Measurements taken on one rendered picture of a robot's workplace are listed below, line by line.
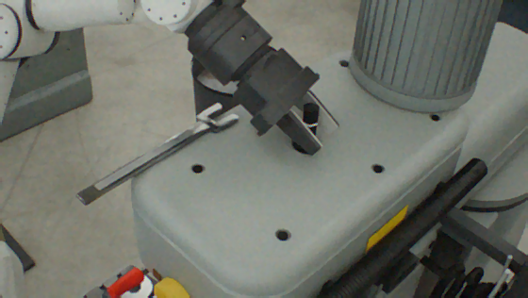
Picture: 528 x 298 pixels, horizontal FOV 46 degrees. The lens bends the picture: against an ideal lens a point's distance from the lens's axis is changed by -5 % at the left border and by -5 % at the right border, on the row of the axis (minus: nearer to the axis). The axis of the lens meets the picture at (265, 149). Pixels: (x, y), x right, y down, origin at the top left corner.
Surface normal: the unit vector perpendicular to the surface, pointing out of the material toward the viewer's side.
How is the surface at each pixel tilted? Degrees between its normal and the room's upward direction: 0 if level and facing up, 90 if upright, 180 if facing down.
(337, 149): 0
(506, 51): 0
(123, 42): 0
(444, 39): 90
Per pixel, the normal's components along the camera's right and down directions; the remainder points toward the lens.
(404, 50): -0.51, 0.55
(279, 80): 0.49, -0.44
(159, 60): 0.07, -0.74
